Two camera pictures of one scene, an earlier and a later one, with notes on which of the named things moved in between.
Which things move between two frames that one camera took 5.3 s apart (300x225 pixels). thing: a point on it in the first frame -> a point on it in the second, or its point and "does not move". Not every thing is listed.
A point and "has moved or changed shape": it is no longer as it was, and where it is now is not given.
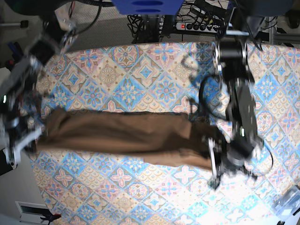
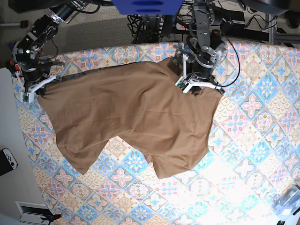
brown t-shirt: [170, 139] has moved or changed shape
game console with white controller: [6, 163] does not move
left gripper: [16, 133] -> [32, 78]
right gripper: [234, 155] -> [197, 73]
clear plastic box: [288, 203] does not move
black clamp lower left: [50, 217] does not move
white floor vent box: [31, 213] does not move
